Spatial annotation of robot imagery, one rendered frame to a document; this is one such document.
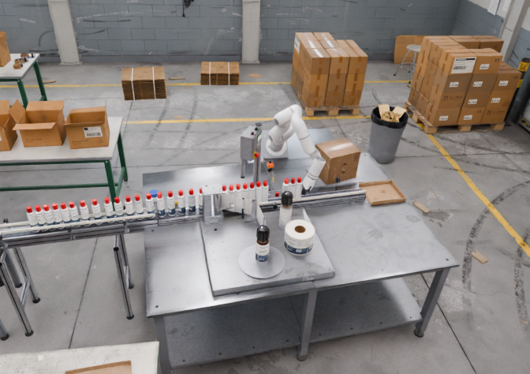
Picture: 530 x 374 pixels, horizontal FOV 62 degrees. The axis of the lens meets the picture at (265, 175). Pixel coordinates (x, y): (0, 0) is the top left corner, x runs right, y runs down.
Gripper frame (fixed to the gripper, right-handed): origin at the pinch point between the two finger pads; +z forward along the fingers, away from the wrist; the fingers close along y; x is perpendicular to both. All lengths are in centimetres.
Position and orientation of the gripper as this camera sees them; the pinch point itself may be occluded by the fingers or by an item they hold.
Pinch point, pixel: (304, 192)
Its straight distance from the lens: 350.8
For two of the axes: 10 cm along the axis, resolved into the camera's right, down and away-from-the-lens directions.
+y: 2.4, 5.6, -7.9
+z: -3.7, 8.1, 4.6
